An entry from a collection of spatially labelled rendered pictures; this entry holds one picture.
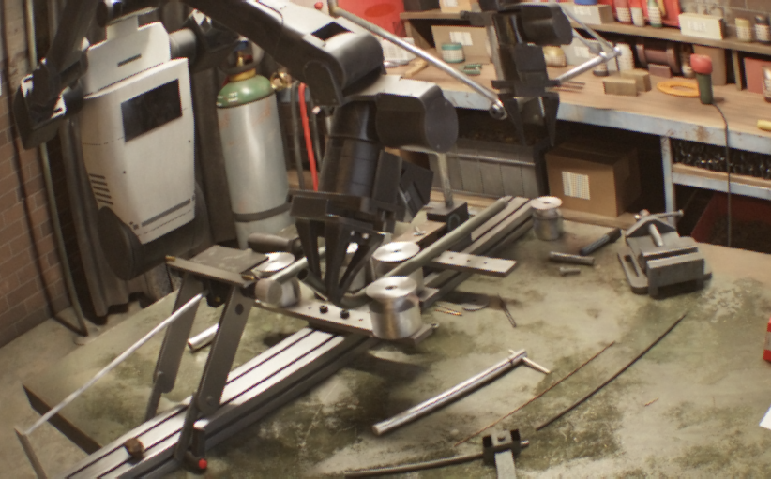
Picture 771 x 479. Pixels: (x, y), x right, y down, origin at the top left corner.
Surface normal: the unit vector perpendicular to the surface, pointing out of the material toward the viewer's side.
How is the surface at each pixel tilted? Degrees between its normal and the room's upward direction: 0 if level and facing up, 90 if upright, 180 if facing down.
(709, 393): 0
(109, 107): 90
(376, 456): 0
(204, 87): 90
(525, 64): 80
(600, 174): 91
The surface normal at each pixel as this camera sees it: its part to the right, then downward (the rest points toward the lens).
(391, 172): 0.77, 0.11
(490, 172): -0.62, 0.37
